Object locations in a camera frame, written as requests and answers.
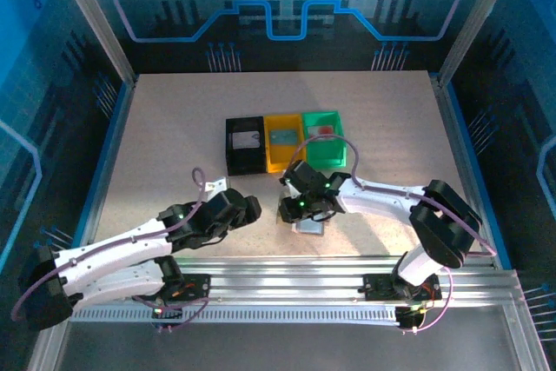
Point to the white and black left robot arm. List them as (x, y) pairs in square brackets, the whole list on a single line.
[(108, 246)]

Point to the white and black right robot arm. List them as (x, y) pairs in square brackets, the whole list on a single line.
[(378, 200)]

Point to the card with red dot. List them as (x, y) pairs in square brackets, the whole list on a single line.
[(321, 130)]

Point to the teal card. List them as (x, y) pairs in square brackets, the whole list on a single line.
[(284, 137)]

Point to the white card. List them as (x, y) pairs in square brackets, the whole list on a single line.
[(245, 141)]

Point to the green plastic bin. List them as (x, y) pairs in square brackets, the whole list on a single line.
[(326, 154)]

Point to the yellow plastic bin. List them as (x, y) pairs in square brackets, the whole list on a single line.
[(284, 160)]

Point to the black plastic bin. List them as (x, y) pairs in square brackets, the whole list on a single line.
[(245, 162)]

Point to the black connector box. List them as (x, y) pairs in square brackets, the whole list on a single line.
[(410, 318), (167, 318)]

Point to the aluminium mounting rail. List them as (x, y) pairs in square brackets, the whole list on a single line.
[(282, 271)]

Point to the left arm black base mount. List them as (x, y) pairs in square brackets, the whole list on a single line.
[(195, 287)]

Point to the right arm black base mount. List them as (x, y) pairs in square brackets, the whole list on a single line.
[(378, 287)]

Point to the aluminium side rail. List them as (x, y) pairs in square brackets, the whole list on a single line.
[(460, 149)]

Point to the aluminium frame post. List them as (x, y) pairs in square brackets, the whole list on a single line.
[(93, 19), (478, 19)]

